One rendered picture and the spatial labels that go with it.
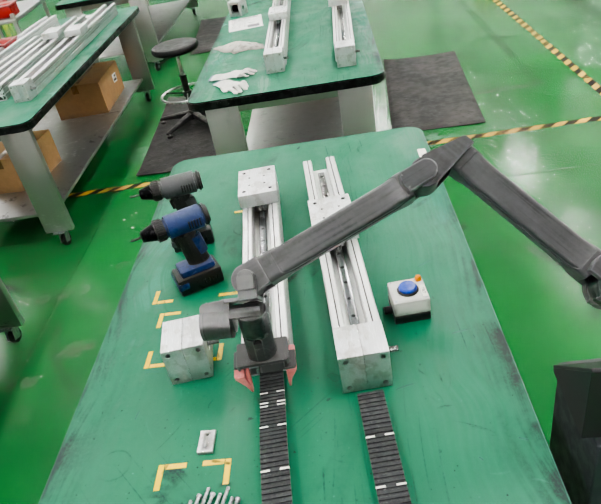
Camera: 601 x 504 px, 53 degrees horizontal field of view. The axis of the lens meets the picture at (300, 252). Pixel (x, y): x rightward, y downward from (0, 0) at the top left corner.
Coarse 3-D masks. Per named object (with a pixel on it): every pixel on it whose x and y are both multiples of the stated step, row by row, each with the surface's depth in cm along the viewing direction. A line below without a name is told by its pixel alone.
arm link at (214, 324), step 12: (240, 276) 109; (252, 276) 109; (240, 288) 108; (252, 288) 108; (228, 300) 111; (240, 300) 109; (252, 300) 112; (264, 300) 116; (204, 312) 112; (216, 312) 111; (228, 312) 111; (204, 324) 110; (216, 324) 110; (228, 324) 110; (204, 336) 111; (216, 336) 111; (228, 336) 111
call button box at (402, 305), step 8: (408, 280) 135; (392, 288) 134; (424, 288) 132; (392, 296) 132; (400, 296) 131; (408, 296) 130; (416, 296) 130; (424, 296) 130; (392, 304) 132; (400, 304) 129; (408, 304) 130; (416, 304) 130; (424, 304) 130; (384, 312) 135; (392, 312) 135; (400, 312) 131; (408, 312) 131; (416, 312) 131; (424, 312) 131; (400, 320) 132; (408, 320) 132; (416, 320) 132
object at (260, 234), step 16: (272, 208) 167; (256, 224) 169; (272, 224) 160; (256, 240) 162; (272, 240) 153; (256, 256) 156; (272, 288) 143; (272, 304) 138; (288, 304) 140; (272, 320) 134; (288, 320) 130; (288, 336) 123; (256, 368) 126
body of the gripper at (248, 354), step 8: (272, 336) 114; (240, 344) 119; (248, 344) 112; (256, 344) 112; (264, 344) 112; (272, 344) 114; (280, 344) 117; (288, 344) 119; (240, 352) 117; (248, 352) 114; (256, 352) 113; (264, 352) 113; (272, 352) 114; (280, 352) 115; (288, 352) 115; (240, 360) 115; (248, 360) 115; (256, 360) 114; (264, 360) 114; (272, 360) 114; (280, 360) 114; (288, 360) 114; (240, 368) 114
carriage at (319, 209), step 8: (312, 200) 159; (320, 200) 158; (328, 200) 157; (336, 200) 157; (344, 200) 156; (312, 208) 155; (320, 208) 155; (328, 208) 154; (336, 208) 153; (312, 216) 152; (320, 216) 151; (312, 224) 149
